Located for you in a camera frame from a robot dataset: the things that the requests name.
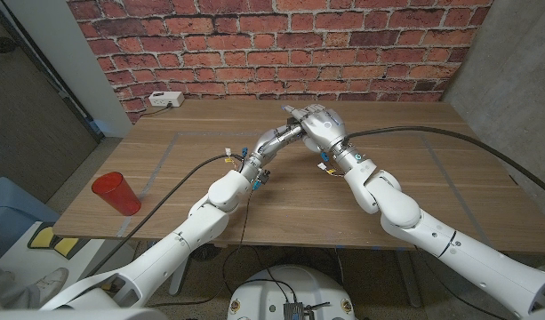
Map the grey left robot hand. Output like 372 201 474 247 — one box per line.
240 124 307 179

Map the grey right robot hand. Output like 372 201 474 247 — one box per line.
281 104 378 177

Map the red plastic cup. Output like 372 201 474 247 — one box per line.
91 172 143 217

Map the red brick print backdrop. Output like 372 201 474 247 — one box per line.
66 0 494 124

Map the white power strip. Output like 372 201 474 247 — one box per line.
148 91 186 108

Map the black round base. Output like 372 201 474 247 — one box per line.
191 243 223 261

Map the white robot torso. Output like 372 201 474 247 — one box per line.
227 264 357 320

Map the small black torso device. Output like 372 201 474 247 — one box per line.
283 301 331 320

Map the white floor board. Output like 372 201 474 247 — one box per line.
4 220 138 308

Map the white shoe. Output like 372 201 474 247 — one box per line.
31 266 70 306

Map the blue bin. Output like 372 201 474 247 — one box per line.
0 176 60 252

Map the grey trouser leg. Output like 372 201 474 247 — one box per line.
0 252 37 310

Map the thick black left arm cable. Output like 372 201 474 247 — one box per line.
83 153 246 279

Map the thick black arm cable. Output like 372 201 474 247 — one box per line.
342 125 545 201
83 153 246 279

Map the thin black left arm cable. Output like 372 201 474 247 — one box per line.
149 188 255 308

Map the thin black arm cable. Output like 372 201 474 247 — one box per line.
149 188 255 308
413 245 509 320

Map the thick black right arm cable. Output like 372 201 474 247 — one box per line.
342 125 545 201

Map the black power strip cable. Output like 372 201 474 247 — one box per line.
140 104 173 117

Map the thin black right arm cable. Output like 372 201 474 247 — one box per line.
413 245 509 320

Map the black door handle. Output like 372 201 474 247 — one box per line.
0 36 19 55

